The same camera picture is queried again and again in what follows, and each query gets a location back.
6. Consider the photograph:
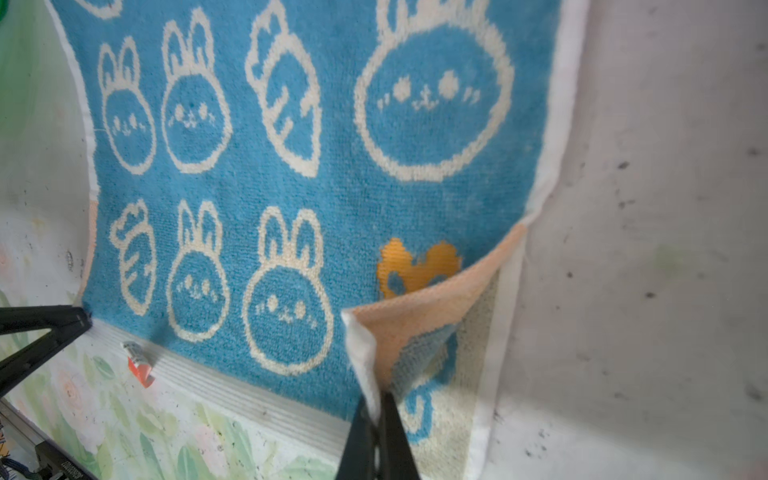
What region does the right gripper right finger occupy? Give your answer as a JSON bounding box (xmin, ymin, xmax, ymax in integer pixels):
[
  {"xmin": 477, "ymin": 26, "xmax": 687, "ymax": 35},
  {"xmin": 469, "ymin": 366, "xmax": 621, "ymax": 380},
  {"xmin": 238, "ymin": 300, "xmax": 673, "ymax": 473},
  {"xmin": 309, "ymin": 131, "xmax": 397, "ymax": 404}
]
[{"xmin": 376, "ymin": 392, "xmax": 421, "ymax": 480}]

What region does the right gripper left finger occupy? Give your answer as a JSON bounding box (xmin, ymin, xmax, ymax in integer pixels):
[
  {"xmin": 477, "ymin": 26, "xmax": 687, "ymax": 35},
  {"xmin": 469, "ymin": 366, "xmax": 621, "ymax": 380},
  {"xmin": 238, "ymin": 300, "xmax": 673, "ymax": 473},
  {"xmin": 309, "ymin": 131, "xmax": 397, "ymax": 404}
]
[{"xmin": 335, "ymin": 397, "xmax": 377, "ymax": 480}]

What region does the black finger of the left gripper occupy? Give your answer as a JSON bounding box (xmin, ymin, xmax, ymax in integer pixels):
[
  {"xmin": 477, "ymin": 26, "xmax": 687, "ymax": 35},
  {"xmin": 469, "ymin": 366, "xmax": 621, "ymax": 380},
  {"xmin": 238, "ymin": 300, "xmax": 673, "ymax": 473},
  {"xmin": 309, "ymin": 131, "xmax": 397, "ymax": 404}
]
[{"xmin": 1, "ymin": 305, "xmax": 92, "ymax": 396}]

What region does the blue bunny pattern towel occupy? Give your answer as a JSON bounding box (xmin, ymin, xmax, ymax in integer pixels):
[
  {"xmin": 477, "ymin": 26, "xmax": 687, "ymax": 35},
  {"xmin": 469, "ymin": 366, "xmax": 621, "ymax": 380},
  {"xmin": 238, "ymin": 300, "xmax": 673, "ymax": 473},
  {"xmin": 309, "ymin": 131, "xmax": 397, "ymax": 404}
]
[{"xmin": 48, "ymin": 1, "xmax": 589, "ymax": 479}]

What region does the aluminium front rail frame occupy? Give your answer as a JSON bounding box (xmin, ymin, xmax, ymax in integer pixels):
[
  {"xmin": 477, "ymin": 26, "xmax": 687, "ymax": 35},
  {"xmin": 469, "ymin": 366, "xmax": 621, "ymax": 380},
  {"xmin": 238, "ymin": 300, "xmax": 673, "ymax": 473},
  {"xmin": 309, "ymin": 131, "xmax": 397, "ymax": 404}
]
[{"xmin": 1, "ymin": 400, "xmax": 97, "ymax": 480}]

